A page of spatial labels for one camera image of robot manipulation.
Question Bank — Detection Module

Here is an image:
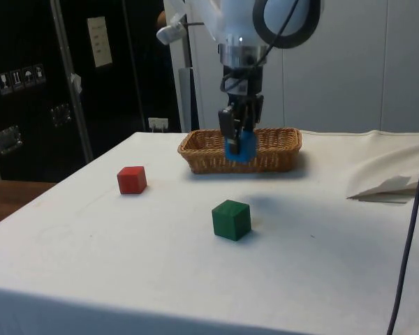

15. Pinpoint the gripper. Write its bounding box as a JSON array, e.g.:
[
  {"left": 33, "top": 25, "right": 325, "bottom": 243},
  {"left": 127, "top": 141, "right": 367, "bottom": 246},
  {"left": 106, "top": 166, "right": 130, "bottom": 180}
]
[{"left": 218, "top": 64, "right": 265, "bottom": 156}]

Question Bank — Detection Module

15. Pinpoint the blue cube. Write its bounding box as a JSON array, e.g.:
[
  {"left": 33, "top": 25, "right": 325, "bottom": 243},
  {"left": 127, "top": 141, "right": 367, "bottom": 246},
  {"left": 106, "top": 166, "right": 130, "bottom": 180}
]
[{"left": 224, "top": 130, "right": 258, "bottom": 165}]

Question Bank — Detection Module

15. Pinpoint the wicker basket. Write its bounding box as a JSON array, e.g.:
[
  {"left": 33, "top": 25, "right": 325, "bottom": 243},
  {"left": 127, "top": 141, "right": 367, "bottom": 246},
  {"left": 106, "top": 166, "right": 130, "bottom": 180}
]
[{"left": 177, "top": 127, "right": 303, "bottom": 175}]

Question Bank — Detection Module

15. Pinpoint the green cube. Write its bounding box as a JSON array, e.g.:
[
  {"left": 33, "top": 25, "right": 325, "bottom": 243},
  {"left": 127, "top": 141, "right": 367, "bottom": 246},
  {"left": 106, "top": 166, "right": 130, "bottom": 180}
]
[{"left": 211, "top": 199, "right": 251, "bottom": 242}]

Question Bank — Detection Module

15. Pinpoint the red cube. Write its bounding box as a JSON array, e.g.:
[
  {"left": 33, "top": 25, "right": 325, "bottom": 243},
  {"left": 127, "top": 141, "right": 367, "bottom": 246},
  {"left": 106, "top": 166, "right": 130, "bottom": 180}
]
[{"left": 116, "top": 165, "right": 148, "bottom": 195}]

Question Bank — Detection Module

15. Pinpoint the black cabinet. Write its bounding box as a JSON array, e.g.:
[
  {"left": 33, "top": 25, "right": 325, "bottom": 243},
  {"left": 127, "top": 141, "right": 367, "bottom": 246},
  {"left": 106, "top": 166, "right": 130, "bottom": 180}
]
[{"left": 0, "top": 0, "right": 183, "bottom": 183}]

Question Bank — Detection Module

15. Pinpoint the black cable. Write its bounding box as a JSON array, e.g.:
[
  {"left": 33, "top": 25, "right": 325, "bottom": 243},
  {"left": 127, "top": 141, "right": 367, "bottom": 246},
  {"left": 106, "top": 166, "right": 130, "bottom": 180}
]
[
  {"left": 386, "top": 114, "right": 419, "bottom": 335},
  {"left": 219, "top": 0, "right": 302, "bottom": 92}
]

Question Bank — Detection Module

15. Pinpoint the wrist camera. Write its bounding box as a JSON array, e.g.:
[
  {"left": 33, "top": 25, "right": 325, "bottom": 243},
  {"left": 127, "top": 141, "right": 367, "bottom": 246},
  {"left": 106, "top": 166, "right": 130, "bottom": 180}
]
[{"left": 156, "top": 15, "right": 189, "bottom": 45}]

